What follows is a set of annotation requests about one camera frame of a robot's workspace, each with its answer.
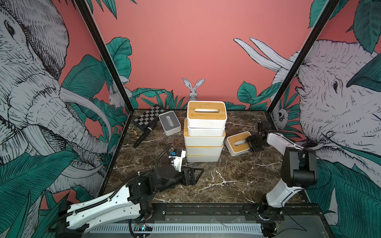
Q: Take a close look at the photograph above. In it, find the small bamboo lid tissue box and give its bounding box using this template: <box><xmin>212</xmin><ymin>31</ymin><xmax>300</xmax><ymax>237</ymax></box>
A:
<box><xmin>225</xmin><ymin>131</ymin><xmax>251</xmax><ymax>157</ymax></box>

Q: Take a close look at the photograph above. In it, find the yellow lid tissue box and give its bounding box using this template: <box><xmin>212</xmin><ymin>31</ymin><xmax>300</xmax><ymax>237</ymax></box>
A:
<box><xmin>186</xmin><ymin>155</ymin><xmax>220</xmax><ymax>163</ymax></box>

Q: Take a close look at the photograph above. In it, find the large bamboo lid tissue box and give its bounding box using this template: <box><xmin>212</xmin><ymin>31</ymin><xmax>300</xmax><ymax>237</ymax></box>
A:
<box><xmin>186</xmin><ymin>146</ymin><xmax>223</xmax><ymax>156</ymax></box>

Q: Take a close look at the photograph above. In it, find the edge bamboo tissue box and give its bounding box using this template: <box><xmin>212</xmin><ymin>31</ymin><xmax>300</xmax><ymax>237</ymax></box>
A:
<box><xmin>187</xmin><ymin>101</ymin><xmax>227</xmax><ymax>129</ymax></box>

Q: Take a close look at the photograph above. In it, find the grey lid tissue box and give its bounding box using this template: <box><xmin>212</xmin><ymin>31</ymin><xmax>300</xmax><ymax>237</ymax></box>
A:
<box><xmin>185</xmin><ymin>126</ymin><xmax>225</xmax><ymax>137</ymax></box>
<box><xmin>159</xmin><ymin>111</ymin><xmax>181</xmax><ymax>136</ymax></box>

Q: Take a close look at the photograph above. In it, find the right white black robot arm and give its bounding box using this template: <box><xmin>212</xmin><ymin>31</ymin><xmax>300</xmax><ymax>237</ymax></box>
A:
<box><xmin>246</xmin><ymin>122</ymin><xmax>318</xmax><ymax>221</ymax></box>

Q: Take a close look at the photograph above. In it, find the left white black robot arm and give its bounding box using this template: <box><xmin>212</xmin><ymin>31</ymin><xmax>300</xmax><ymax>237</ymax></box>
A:
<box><xmin>45</xmin><ymin>144</ymin><xmax>204</xmax><ymax>238</ymax></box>

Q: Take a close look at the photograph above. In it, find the green circuit board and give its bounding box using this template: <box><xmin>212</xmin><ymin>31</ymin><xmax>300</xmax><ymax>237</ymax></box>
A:
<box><xmin>134</xmin><ymin>224</ymin><xmax>153</xmax><ymax>233</ymax></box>

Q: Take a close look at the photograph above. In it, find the black white chessboard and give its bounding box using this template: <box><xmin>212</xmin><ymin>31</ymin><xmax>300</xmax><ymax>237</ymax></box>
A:
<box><xmin>133</xmin><ymin>104</ymin><xmax>166</xmax><ymax>131</ymax></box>

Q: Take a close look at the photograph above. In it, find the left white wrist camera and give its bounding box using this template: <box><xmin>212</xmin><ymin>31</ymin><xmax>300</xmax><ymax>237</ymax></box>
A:
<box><xmin>169</xmin><ymin>149</ymin><xmax>186</xmax><ymax>172</ymax></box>

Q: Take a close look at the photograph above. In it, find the white slotted cable duct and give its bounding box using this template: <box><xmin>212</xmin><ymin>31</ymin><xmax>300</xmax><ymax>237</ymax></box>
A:
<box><xmin>89</xmin><ymin>223</ymin><xmax>264</xmax><ymax>235</ymax></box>

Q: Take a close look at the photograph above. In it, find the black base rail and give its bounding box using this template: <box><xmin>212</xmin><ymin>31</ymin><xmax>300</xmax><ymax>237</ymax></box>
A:
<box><xmin>86</xmin><ymin>203</ymin><xmax>325</xmax><ymax>222</ymax></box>

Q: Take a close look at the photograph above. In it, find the right black frame post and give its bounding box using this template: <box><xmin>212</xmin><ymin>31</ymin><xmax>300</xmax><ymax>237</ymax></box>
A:
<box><xmin>267</xmin><ymin>0</ymin><xmax>339</xmax><ymax>115</ymax></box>

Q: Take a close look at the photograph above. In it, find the black frame post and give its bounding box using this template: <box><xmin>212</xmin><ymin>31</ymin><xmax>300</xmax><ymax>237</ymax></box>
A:
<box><xmin>74</xmin><ymin>0</ymin><xmax>134</xmax><ymax>114</ymax></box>
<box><xmin>267</xmin><ymin>0</ymin><xmax>339</xmax><ymax>115</ymax></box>

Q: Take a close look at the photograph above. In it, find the left black frame post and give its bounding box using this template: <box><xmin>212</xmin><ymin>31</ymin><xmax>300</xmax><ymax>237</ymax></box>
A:
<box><xmin>74</xmin><ymin>0</ymin><xmax>134</xmax><ymax>114</ymax></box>

